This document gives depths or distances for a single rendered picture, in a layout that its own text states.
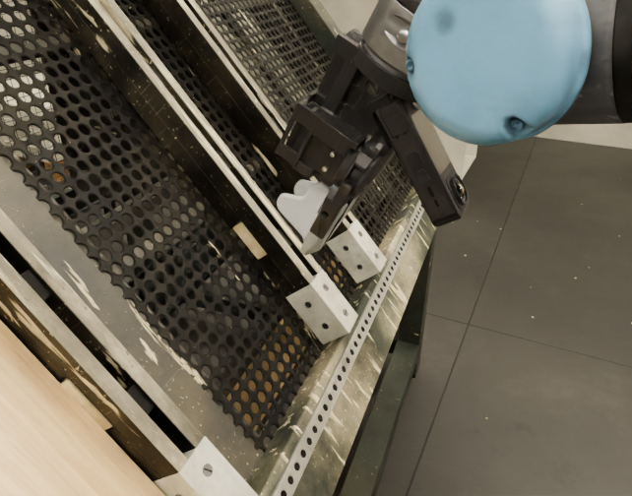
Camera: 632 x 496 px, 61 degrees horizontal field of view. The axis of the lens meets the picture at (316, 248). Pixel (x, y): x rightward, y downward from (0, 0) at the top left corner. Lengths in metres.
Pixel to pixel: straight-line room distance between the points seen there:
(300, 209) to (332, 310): 0.54
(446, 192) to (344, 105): 0.11
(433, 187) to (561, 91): 0.23
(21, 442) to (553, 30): 0.64
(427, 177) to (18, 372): 0.51
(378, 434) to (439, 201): 1.47
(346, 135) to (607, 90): 0.25
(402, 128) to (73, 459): 0.52
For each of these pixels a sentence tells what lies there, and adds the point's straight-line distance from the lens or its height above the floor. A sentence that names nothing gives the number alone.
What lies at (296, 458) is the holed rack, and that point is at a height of 0.90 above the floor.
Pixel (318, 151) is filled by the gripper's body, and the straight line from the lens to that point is 0.46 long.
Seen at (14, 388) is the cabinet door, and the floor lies 1.15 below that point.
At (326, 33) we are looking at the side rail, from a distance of 1.84.
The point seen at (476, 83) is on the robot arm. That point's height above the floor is 1.54.
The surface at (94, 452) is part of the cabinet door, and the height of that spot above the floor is 1.06.
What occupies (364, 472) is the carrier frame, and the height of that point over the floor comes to 0.18.
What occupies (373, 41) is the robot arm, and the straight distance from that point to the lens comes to 0.42.
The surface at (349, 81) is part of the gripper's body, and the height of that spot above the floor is 1.49.
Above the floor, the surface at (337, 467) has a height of 0.83.
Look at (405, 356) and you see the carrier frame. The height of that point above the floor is 0.18.
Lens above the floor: 1.58
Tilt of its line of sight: 30 degrees down
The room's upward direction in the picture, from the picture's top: straight up
